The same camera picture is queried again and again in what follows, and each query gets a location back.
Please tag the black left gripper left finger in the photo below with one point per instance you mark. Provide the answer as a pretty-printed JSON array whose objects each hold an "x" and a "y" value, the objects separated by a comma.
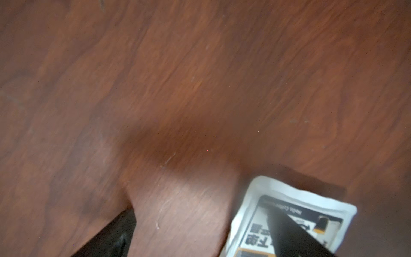
[{"x": 114, "y": 240}]

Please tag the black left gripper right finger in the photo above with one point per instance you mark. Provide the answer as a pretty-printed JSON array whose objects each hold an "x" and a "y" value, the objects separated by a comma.
[{"x": 290, "y": 240}]

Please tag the yellow coffee bag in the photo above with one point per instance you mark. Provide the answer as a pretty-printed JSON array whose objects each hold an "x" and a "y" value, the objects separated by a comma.
[{"x": 325, "y": 219}]

